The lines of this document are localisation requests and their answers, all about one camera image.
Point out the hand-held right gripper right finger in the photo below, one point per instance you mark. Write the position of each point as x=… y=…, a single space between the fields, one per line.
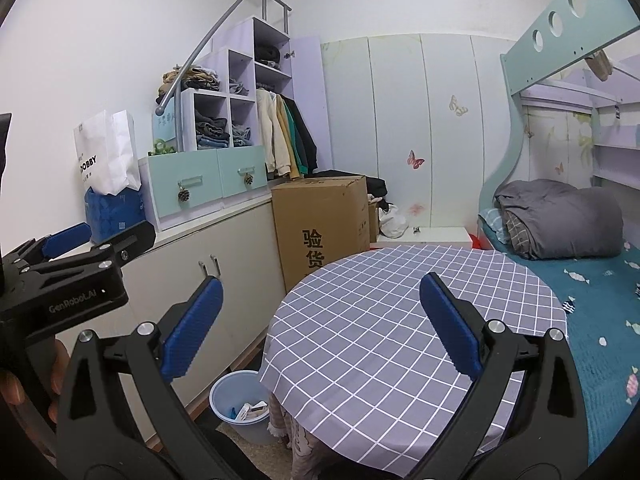
x=450 y=325

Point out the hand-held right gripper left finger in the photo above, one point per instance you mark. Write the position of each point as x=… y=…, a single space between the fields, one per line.
x=192 y=330

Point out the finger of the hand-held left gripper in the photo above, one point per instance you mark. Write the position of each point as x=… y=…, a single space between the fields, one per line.
x=67 y=237
x=130 y=242

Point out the white medicine box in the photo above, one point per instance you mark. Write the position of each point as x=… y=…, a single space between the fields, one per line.
x=248 y=412

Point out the blue plastic waste bin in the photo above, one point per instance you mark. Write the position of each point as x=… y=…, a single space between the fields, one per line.
x=235 y=432

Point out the person's left hand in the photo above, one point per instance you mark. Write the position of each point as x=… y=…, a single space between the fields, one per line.
x=59 y=365

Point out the pine cone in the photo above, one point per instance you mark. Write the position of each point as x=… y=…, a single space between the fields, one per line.
x=248 y=179
x=184 y=195

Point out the beige low cabinet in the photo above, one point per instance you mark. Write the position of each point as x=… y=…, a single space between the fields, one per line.
x=235 y=270

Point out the grey checked tablecloth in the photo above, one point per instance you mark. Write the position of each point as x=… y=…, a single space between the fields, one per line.
x=375 y=335

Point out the red box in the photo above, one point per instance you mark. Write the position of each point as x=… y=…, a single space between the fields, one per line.
x=479 y=241

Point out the white low platform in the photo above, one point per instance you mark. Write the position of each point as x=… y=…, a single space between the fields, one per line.
x=440 y=236

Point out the white paper bag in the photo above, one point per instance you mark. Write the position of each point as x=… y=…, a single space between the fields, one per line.
x=105 y=152

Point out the teal drawer unit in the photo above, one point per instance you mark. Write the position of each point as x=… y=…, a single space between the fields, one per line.
x=200 y=180

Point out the blue checked pillow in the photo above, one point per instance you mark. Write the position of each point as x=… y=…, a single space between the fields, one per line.
x=492 y=220

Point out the white plastic bag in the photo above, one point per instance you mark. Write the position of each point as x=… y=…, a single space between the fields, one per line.
x=392 y=222

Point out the light blue box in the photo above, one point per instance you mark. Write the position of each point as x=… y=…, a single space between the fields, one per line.
x=165 y=122

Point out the small cardboard box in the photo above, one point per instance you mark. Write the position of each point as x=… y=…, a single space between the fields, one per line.
x=373 y=222

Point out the grey metal handrail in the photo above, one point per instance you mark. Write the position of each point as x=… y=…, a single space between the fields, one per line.
x=160 y=109

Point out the large folded jeans pile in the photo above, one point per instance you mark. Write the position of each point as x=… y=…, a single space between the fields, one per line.
x=212 y=131

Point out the blue candy print bed sheet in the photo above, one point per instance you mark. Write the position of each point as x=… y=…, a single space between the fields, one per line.
x=600 y=320

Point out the black clothes pile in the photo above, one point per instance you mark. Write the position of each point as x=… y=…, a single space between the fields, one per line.
x=377 y=191

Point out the small folded jeans pile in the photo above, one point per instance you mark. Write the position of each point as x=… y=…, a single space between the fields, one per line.
x=241 y=136

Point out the grey folded quilt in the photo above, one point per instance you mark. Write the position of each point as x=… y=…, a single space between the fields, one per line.
x=565 y=220

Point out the beige quilted table skirt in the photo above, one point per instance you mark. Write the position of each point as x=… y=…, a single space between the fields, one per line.
x=300 y=450

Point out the pink butterfly sticker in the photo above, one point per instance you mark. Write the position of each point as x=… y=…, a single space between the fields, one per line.
x=415 y=159

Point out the large cardboard box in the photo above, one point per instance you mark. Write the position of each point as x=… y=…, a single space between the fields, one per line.
x=320 y=210

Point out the olive brown clothes pile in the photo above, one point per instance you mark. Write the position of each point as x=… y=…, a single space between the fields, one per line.
x=192 y=80

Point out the cream hanging jacket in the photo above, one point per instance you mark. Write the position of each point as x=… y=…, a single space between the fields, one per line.
x=272 y=135

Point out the yellow hanging garment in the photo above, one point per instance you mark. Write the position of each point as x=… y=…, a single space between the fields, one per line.
x=292 y=152

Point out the grey folded clothes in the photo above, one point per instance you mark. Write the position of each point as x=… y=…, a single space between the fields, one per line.
x=239 y=86

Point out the green hanging garment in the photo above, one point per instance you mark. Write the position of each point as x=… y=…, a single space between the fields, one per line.
x=300 y=147

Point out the black hanging coat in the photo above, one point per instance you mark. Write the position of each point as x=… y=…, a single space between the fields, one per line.
x=309 y=145

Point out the white butterfly sticker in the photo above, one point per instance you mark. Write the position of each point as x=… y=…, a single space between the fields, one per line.
x=457 y=105

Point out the pale green wardrobe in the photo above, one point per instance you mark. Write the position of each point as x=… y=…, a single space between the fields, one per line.
x=395 y=110

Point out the black folded garment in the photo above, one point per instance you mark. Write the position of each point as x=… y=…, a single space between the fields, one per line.
x=267 y=56

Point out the lilac bedside shelves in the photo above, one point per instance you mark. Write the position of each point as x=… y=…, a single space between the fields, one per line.
x=615 y=160

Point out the lilac cubby shelf unit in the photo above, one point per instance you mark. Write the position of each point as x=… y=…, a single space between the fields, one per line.
x=245 y=35

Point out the beige fabric item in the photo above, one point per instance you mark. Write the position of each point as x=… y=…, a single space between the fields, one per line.
x=598 y=65

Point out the teal bunk bed frame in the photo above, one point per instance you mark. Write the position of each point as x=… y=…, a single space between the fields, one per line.
x=550 y=60

